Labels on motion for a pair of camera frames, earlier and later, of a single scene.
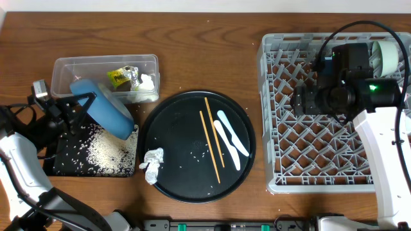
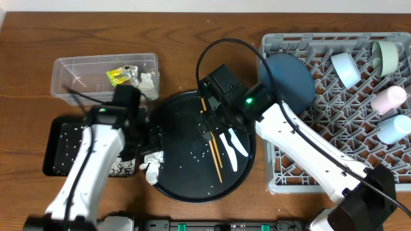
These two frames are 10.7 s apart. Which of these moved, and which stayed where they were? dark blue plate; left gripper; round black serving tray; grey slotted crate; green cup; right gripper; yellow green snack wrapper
Moved: right gripper; left gripper; dark blue plate
Stayed: grey slotted crate; green cup; round black serving tray; yellow green snack wrapper
